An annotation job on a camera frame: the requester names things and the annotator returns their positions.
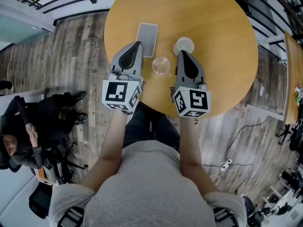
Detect black mesh chair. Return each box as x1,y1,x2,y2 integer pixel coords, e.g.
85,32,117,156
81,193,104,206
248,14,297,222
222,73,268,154
28,185,54,220

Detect person's grey shirt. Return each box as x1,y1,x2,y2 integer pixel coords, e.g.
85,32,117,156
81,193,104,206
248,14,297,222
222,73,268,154
48,140,248,227

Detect black cable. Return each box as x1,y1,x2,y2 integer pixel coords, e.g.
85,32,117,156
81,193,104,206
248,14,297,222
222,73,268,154
201,162,254,195
224,116,272,160

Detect person's right forearm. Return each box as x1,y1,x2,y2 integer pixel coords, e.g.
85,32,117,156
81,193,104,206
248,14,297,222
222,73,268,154
179,116,221,195

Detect orange grey device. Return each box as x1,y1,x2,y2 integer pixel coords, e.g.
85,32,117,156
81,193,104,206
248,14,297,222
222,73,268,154
35,164,65,187

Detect black office chair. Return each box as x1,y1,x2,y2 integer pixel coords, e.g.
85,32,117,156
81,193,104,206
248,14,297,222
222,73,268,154
275,123,303,152
4,136,89,183

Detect wooden table with white frame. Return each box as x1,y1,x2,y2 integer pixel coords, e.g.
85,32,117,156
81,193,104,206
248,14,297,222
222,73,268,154
246,30,303,125

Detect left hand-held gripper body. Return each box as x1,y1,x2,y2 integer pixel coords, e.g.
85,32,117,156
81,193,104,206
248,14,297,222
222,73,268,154
102,41,144,114

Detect clear glass cup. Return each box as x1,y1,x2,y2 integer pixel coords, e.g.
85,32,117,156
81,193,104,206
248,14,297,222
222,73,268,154
152,56,172,77

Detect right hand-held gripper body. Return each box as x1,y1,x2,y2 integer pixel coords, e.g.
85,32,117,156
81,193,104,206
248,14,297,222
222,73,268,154
172,50,212,119

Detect black shoe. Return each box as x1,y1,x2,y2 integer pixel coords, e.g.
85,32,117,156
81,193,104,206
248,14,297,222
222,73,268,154
0,80,13,91

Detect person's left forearm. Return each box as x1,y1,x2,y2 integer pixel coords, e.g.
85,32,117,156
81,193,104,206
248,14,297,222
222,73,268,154
81,109,129,193

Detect black grey shoulder strap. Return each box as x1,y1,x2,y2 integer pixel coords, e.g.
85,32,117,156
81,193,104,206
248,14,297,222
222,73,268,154
212,207,238,227
56,206,85,227

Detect white radiator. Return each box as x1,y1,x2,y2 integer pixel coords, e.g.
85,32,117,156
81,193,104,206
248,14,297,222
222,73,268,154
0,89,45,117

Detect person's dark trousers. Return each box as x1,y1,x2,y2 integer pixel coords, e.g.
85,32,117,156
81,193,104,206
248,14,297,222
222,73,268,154
122,101,181,149

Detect white cup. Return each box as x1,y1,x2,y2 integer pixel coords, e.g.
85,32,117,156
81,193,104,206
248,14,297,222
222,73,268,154
173,36,196,56

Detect white desk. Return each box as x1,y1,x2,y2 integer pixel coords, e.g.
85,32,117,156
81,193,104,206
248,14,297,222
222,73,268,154
260,164,303,227

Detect white cable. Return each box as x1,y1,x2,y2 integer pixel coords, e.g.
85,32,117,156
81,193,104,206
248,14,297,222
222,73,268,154
209,170,223,184

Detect grey rectangular tray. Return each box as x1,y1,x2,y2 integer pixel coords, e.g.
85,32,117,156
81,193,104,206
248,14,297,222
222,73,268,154
136,22,160,58

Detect pile of colourful small items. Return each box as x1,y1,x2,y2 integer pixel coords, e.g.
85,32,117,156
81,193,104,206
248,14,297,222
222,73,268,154
294,86,303,107

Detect white power strip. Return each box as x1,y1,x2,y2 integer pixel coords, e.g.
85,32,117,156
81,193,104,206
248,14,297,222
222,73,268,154
220,158,233,172

